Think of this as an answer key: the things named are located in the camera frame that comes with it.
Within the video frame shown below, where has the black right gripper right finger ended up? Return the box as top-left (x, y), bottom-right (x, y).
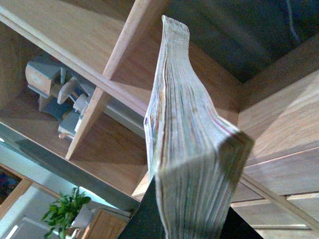
top-left (219, 207), bottom-right (263, 239)

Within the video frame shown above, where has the white hanging cable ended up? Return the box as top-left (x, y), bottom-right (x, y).
top-left (285, 0), bottom-right (300, 40)

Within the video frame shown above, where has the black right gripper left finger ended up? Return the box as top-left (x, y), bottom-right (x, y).
top-left (119, 177), bottom-right (165, 239)

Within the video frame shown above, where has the green potted plant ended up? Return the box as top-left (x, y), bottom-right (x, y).
top-left (41, 187), bottom-right (91, 239)

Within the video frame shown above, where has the wooden toy model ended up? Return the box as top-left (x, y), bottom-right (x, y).
top-left (25, 53), bottom-right (96, 140)

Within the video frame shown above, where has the white paperback book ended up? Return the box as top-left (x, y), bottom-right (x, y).
top-left (144, 15), bottom-right (254, 239)

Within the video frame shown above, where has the wooden bookshelf unit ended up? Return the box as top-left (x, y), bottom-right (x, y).
top-left (0, 0), bottom-right (319, 239)

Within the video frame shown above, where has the dark blue curtain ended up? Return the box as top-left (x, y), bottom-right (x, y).
top-left (165, 0), bottom-right (319, 83)

